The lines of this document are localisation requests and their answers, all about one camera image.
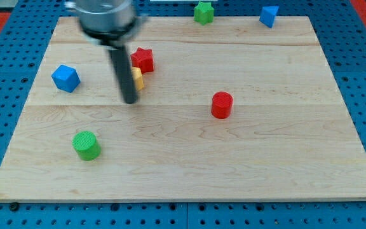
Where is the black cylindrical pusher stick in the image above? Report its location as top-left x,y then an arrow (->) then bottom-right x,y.
109,46 -> 139,104

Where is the blue cube block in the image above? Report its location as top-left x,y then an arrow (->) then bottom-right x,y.
51,65 -> 81,93

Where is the red cylinder block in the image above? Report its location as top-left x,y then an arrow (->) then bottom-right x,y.
211,91 -> 233,119

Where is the red star block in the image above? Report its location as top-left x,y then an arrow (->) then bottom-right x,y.
130,47 -> 154,74

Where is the green star block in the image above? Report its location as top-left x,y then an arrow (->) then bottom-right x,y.
194,1 -> 214,25

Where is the yellow block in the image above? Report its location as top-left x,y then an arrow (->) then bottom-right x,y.
131,67 -> 144,91

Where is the blue triangular prism block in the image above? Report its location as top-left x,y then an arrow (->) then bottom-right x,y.
259,6 -> 280,28

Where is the green cylinder block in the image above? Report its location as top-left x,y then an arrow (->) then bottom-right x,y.
72,131 -> 101,161

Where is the wooden board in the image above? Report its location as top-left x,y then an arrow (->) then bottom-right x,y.
0,16 -> 366,203

